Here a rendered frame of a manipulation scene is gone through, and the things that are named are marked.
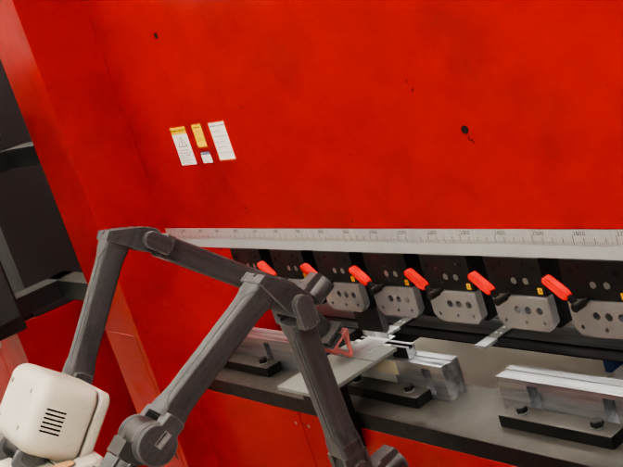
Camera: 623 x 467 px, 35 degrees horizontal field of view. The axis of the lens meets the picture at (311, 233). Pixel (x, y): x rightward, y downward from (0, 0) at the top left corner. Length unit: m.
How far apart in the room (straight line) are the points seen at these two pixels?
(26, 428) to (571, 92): 1.16
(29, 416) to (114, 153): 1.38
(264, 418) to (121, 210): 0.78
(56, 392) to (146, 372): 1.36
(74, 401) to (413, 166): 0.87
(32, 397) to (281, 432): 1.15
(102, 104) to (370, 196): 1.10
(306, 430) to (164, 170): 0.90
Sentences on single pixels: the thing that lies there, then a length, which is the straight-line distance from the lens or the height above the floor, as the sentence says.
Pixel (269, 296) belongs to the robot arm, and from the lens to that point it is 1.92.
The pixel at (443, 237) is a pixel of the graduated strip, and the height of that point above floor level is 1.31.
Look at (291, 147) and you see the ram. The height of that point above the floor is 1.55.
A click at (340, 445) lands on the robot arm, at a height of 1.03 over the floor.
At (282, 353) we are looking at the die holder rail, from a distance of 2.98.
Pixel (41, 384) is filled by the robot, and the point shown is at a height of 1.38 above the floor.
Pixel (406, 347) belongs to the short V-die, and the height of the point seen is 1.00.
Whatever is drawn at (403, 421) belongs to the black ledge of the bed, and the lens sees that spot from 2.46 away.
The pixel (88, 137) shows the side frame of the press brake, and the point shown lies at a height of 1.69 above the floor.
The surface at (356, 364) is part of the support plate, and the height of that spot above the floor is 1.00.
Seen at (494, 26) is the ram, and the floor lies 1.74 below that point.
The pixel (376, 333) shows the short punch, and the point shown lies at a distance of 2.62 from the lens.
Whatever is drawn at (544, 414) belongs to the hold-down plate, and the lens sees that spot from 2.25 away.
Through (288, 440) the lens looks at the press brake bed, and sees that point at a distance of 2.94.
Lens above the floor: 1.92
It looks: 14 degrees down
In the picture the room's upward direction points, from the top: 18 degrees counter-clockwise
